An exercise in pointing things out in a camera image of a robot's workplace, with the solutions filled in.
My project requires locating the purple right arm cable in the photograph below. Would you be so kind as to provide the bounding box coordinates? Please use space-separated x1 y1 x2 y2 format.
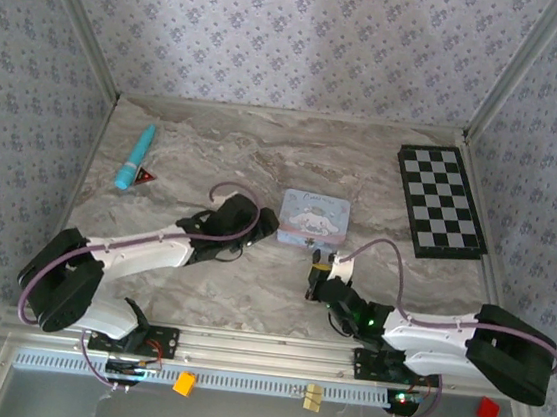
318 233 557 417

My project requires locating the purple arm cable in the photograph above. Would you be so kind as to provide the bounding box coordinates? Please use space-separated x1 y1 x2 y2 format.
9 158 265 407
318 233 557 417

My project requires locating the black and grey chessboard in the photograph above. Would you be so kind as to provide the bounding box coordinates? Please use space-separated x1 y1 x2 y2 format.
386 140 500 267

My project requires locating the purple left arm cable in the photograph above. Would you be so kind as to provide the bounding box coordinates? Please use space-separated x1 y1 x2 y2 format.
9 158 265 407

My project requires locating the grey slotted cable duct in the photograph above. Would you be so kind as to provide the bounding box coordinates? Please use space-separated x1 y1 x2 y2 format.
11 344 393 411

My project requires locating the turquoise pen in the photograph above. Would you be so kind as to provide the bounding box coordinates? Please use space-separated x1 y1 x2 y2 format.
113 120 158 193

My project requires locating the yellow toy block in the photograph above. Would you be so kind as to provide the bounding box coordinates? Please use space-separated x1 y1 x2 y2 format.
172 369 200 399

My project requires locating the red toy block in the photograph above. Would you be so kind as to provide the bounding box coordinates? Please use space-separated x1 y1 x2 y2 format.
474 395 502 417

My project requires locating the small controller circuit board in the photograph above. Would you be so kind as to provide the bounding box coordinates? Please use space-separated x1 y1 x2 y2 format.
385 387 424 417
104 357 164 390

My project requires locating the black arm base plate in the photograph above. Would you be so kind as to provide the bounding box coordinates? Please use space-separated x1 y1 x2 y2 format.
87 317 181 362
350 346 447 391

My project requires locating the aluminium mounting rail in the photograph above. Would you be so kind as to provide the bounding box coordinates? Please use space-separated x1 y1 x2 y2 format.
0 305 541 403

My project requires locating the aluminium frame post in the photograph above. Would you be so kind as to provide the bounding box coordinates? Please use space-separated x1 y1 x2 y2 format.
461 0 557 154
19 0 133 104

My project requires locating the black red triangle piece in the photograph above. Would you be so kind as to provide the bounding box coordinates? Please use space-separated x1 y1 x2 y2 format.
132 164 157 189

